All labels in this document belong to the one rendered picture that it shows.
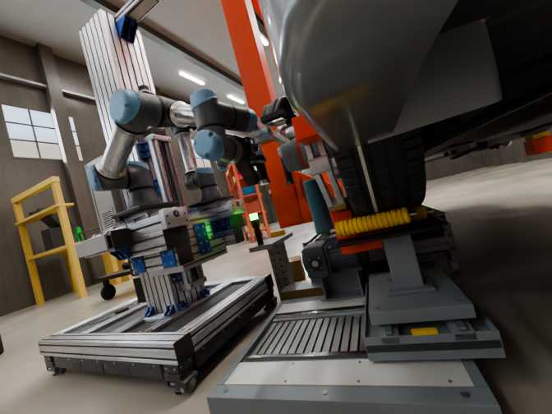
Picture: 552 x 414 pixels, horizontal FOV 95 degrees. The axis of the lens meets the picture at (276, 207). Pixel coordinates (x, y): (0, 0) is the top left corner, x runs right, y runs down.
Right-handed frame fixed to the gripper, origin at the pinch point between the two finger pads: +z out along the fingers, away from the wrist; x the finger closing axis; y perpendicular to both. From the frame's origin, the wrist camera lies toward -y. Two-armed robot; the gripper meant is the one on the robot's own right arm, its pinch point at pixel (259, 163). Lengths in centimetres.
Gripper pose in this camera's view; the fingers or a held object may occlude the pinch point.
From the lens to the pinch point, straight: 99.8
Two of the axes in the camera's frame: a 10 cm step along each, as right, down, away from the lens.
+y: -2.5, -9.7, 0.2
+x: -9.1, 2.4, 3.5
